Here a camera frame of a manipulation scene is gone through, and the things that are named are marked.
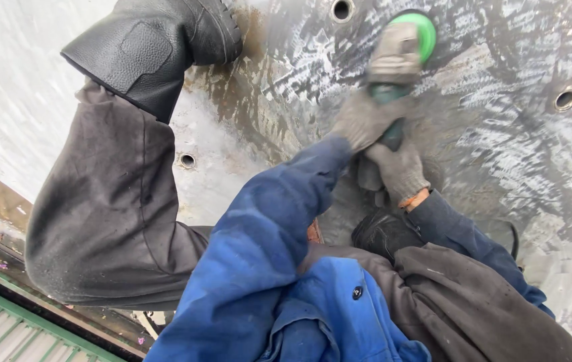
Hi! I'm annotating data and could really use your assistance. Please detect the person's left hand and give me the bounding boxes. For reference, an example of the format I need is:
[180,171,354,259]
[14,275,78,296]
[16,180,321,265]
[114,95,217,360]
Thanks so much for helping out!
[330,89,413,155]

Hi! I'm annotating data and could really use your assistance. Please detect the person's right hand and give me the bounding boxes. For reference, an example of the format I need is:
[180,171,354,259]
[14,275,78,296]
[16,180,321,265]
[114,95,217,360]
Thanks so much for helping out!
[364,137,432,208]

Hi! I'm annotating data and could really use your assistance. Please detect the green angle grinder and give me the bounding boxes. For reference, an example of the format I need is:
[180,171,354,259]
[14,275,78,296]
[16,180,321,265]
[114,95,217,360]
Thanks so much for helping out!
[365,11,438,153]

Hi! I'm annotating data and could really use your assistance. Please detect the black leather boot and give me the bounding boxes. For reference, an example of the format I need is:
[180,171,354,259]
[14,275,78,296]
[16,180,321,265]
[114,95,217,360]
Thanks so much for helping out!
[351,207,426,265]
[60,0,244,125]

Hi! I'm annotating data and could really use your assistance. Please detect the large steel plate with holes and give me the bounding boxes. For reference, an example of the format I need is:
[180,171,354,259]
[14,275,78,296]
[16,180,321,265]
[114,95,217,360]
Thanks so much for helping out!
[0,0,572,362]

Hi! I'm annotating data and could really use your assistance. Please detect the blue work jacket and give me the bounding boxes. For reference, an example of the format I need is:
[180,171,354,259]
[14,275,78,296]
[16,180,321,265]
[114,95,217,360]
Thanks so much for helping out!
[143,134,556,362]

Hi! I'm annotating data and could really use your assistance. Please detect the dark grey work trousers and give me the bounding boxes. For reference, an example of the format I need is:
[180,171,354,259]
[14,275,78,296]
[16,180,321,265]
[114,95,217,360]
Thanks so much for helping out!
[24,79,572,362]

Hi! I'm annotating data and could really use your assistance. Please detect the black power cable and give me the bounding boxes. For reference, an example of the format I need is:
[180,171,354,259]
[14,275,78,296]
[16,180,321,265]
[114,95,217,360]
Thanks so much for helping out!
[477,218,521,263]

